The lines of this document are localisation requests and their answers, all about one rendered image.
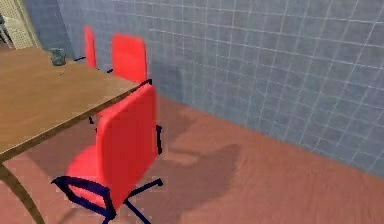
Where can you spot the red office chair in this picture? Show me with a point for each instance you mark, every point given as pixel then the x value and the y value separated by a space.
pixel 89 46
pixel 129 58
pixel 123 146

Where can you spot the brown wooden table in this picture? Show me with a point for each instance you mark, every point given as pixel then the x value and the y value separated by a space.
pixel 50 90

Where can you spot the small grey-green cup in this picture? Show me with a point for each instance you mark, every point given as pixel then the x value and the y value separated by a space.
pixel 58 56

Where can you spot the beige lattice cabinet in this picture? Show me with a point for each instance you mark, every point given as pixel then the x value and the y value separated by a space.
pixel 15 25

